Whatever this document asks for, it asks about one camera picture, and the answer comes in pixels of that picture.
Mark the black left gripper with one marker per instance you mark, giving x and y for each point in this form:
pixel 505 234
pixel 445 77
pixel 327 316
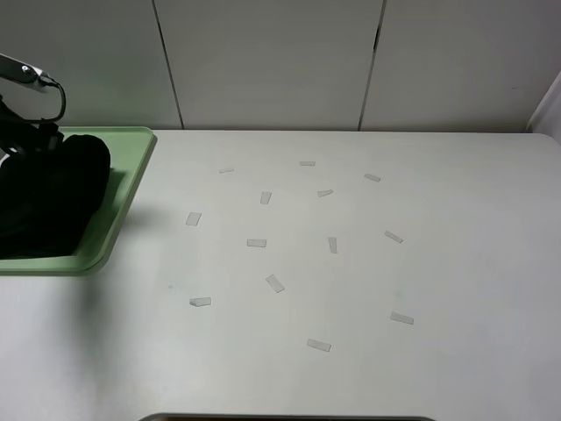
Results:
pixel 20 137

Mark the black short sleeve t-shirt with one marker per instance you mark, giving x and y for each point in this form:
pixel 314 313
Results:
pixel 48 199

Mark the light green plastic tray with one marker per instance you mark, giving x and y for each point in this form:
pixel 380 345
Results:
pixel 130 149

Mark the clear tape piece left middle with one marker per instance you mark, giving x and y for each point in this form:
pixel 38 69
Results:
pixel 193 218

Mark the clear tape piece lower left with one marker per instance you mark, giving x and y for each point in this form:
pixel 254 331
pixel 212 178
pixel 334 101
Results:
pixel 200 302

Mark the clear tape piece under shirt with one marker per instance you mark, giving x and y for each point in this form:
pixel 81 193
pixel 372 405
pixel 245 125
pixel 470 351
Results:
pixel 265 197

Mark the clear tape piece centre left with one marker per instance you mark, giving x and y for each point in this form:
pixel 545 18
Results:
pixel 256 242

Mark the clear tape piece centre vertical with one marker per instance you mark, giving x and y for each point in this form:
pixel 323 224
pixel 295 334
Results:
pixel 332 244

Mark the clear tape piece upper right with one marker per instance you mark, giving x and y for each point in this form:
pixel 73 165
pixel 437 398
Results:
pixel 374 178

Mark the clear tape piece right middle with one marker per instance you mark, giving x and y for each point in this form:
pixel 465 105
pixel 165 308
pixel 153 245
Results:
pixel 393 237

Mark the clear tape piece lower right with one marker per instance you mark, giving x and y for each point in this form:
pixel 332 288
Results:
pixel 398 317

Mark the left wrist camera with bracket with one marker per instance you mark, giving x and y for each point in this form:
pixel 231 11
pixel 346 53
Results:
pixel 24 74

